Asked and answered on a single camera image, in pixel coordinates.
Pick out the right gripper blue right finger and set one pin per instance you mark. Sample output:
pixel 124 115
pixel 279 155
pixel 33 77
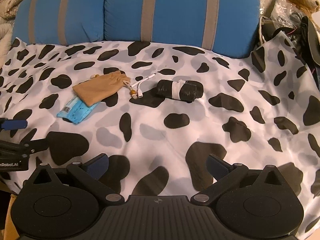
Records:
pixel 227 176

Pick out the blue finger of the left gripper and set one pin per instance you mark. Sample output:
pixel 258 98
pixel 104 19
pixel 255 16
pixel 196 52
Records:
pixel 10 124

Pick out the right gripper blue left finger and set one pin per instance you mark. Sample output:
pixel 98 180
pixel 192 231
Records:
pixel 87 174

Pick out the blue wet wipes pack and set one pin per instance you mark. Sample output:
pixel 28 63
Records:
pixel 75 110

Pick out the tan drawstring pouch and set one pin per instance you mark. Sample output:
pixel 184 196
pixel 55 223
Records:
pixel 100 87

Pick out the black roll with white tape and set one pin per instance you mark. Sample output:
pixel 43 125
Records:
pixel 187 91

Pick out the cow print blanket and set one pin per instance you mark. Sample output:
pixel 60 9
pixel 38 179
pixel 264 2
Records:
pixel 257 111

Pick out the left blue striped cushion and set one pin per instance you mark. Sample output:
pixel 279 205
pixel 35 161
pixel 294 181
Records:
pixel 63 22

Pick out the blue striped cushion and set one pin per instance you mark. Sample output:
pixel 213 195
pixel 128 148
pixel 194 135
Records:
pixel 63 22
pixel 226 27

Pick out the beige quilted blanket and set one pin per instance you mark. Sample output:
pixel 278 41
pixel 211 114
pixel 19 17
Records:
pixel 9 10

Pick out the right blue striped cushion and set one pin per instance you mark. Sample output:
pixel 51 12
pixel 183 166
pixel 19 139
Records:
pixel 226 27

